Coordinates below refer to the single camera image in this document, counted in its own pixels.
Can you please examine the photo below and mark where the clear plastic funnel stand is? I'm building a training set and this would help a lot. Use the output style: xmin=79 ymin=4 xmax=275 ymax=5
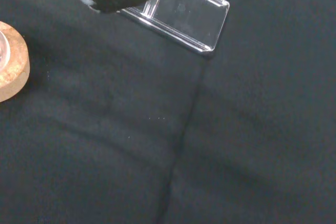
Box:
xmin=119 ymin=0 xmax=230 ymax=57

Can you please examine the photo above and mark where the clear round-bottom flask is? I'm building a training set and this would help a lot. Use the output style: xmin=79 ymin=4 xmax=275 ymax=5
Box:
xmin=0 ymin=30 xmax=12 ymax=70

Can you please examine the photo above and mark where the black table cloth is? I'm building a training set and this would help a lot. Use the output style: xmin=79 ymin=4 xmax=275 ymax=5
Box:
xmin=0 ymin=0 xmax=336 ymax=224

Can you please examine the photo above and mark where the round cork ring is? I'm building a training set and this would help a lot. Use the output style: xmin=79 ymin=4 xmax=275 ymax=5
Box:
xmin=0 ymin=21 xmax=30 ymax=103

